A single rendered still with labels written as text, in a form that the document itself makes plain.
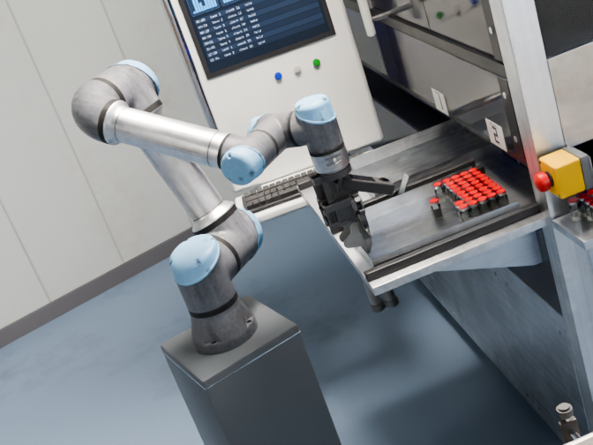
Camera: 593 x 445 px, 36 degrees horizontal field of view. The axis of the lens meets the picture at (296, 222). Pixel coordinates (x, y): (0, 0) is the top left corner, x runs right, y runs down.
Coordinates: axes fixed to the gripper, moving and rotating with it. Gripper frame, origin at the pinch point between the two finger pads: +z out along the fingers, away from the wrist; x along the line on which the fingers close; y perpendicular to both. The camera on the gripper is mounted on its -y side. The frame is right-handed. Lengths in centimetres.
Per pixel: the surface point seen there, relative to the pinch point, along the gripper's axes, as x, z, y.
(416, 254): 8.2, 1.8, -7.6
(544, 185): 20.0, -7.8, -33.3
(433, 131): -54, 1, -36
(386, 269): 8.2, 2.4, -0.5
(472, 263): 2.5, 12.1, -20.2
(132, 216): -258, 64, 63
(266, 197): -73, 9, 12
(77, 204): -251, 45, 84
